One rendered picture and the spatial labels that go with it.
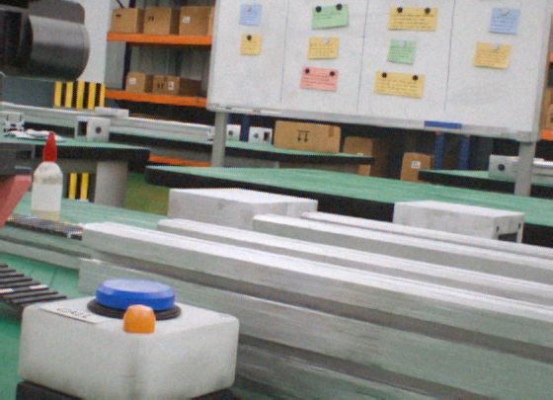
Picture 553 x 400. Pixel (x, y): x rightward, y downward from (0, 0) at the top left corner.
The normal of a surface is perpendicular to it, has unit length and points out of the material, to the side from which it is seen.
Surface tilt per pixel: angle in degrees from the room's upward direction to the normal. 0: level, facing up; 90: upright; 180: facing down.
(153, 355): 90
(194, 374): 90
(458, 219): 90
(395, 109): 90
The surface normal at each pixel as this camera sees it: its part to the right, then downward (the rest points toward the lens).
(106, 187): 0.81, 0.12
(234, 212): -0.55, 0.01
